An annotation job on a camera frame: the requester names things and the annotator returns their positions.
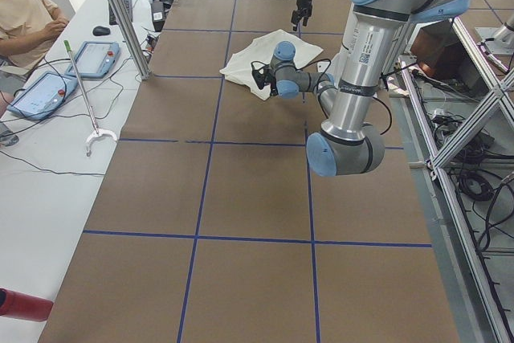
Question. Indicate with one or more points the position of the reacher grabber stick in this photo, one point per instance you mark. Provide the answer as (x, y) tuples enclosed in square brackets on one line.
[(97, 132)]

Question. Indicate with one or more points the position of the aluminium frame post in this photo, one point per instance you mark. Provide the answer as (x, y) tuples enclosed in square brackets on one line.
[(130, 37)]

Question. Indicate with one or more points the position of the near blue teach pendant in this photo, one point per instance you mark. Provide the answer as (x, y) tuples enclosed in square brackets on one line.
[(43, 97)]

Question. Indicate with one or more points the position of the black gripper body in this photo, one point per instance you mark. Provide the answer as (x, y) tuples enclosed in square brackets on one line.
[(303, 2), (272, 88)]

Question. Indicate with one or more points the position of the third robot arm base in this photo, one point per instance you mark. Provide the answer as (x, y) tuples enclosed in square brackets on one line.
[(497, 40)]

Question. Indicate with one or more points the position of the blue teach pendant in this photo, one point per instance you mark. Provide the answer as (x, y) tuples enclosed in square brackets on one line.
[(95, 59), (43, 97)]

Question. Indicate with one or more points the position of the person in beige shirt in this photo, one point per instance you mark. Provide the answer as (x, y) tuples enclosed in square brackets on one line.
[(28, 30)]

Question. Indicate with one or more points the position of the aluminium frame rail structure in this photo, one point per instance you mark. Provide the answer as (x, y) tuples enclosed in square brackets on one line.
[(439, 158)]

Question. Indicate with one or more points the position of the far blue teach pendant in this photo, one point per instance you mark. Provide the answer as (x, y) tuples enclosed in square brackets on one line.
[(95, 59)]

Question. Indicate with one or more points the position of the black computer mouse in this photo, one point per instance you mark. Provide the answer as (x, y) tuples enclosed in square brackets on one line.
[(101, 31)]

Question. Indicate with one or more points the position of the cream long-sleeve shirt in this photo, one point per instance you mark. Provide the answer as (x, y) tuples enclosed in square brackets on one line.
[(260, 51)]

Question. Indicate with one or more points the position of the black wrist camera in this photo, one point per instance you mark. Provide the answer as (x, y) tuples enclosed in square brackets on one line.
[(257, 68)]

